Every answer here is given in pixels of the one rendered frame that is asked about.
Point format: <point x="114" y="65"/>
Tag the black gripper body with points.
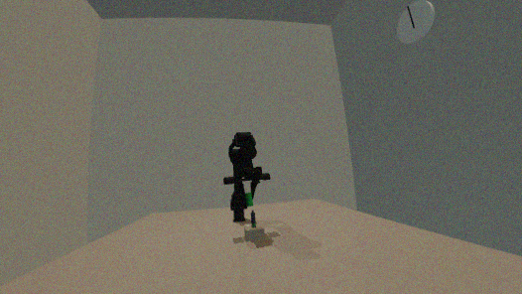
<point x="231" y="180"/>

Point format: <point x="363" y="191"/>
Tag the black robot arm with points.
<point x="247" y="152"/>

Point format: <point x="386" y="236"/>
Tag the green cylinder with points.
<point x="248" y="199"/>

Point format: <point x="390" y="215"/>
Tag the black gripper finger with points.
<point x="241" y="188"/>
<point x="253" y="187"/>

